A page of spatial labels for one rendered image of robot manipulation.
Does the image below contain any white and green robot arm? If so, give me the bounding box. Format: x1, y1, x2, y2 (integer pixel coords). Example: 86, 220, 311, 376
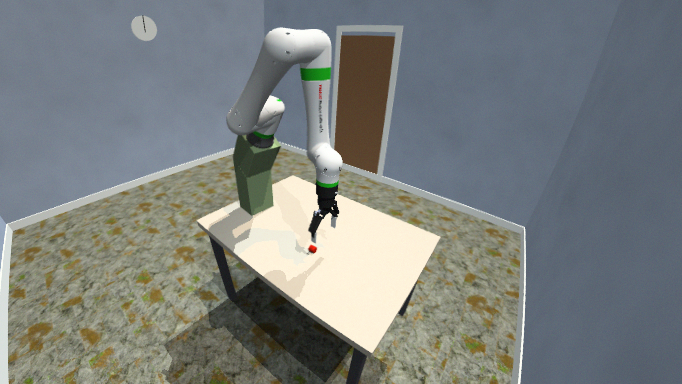
226, 28, 343, 199

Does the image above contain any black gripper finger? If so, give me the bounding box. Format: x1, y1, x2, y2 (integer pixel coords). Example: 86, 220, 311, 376
308, 210, 328, 244
329, 200, 340, 228

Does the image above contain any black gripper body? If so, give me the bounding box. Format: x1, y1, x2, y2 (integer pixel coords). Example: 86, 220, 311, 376
317, 196, 335, 216

